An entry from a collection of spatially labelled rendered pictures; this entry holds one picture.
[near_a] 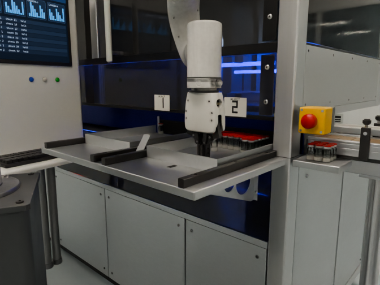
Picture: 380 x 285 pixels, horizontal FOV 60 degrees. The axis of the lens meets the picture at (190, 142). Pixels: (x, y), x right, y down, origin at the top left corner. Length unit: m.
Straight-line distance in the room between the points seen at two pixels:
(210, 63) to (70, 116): 0.98
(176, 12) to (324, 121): 0.47
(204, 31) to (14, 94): 0.93
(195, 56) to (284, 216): 0.54
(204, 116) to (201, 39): 0.18
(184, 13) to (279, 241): 0.71
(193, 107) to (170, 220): 0.66
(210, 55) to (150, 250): 0.99
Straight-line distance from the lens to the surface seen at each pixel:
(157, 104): 1.29
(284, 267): 1.11
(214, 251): 1.25
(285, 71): 0.97
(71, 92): 1.63
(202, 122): 0.80
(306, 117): 0.91
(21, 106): 1.51
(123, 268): 1.75
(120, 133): 1.32
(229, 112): 1.07
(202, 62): 0.78
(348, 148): 1.03
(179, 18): 0.87
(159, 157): 0.93
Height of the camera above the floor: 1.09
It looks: 10 degrees down
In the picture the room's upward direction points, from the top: straight up
